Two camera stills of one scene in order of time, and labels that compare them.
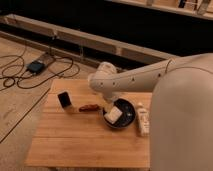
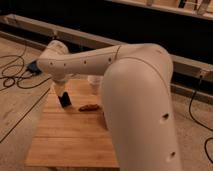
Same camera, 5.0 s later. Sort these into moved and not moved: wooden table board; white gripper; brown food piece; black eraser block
Moved: white gripper
Not moved: brown food piece; wooden table board; black eraser block
